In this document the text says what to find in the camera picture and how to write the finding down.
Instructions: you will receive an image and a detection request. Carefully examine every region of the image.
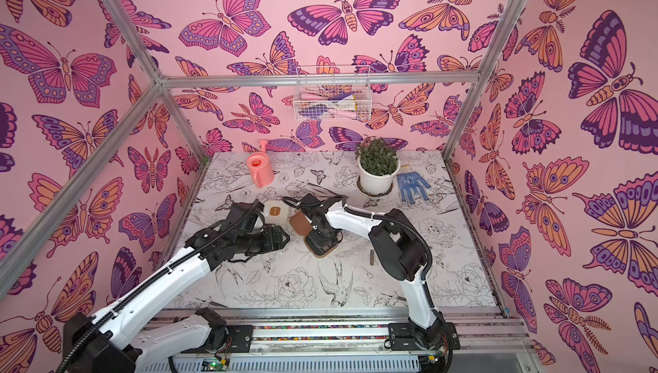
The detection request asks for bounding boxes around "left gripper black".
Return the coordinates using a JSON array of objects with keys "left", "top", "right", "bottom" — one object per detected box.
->
[{"left": 235, "top": 225, "right": 292, "bottom": 256}]

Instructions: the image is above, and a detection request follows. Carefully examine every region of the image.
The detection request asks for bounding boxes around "dark brown clipper case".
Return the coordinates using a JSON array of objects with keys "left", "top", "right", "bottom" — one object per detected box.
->
[{"left": 289, "top": 212, "right": 343, "bottom": 258}]

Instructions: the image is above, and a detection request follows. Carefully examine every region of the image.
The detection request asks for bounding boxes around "cream clipper case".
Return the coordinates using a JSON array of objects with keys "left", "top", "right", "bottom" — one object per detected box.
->
[{"left": 263, "top": 200, "right": 290, "bottom": 226}]

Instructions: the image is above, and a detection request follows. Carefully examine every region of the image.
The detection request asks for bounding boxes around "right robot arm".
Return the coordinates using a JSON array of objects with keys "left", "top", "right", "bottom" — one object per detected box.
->
[{"left": 285, "top": 194, "right": 460, "bottom": 354}]

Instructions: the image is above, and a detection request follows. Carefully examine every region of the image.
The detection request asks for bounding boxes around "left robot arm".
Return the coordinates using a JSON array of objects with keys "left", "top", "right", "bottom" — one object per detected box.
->
[{"left": 57, "top": 201, "right": 291, "bottom": 372}]

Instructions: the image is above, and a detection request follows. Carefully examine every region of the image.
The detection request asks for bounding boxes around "plant saucer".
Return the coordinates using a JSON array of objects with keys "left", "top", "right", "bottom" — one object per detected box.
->
[{"left": 355, "top": 179, "right": 394, "bottom": 198}]

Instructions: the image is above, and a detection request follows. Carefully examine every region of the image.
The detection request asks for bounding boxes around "pink watering can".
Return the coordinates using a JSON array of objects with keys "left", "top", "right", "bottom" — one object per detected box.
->
[{"left": 246, "top": 139, "right": 274, "bottom": 189}]

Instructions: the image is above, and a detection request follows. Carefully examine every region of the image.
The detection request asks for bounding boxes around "white potted green plant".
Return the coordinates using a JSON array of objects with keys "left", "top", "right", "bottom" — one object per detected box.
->
[{"left": 356, "top": 138, "right": 400, "bottom": 196}]

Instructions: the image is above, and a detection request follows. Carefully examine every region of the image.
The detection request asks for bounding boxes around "blue gardening glove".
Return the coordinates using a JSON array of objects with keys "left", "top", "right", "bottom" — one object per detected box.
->
[{"left": 397, "top": 172, "right": 431, "bottom": 204}]

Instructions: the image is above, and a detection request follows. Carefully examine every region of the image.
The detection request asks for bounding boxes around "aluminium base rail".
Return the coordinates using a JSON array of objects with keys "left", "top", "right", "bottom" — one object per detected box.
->
[{"left": 133, "top": 307, "right": 542, "bottom": 372}]

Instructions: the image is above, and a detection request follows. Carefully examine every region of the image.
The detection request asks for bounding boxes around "white wire wall basket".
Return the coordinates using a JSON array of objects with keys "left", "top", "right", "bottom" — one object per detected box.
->
[{"left": 291, "top": 65, "right": 373, "bottom": 122}]

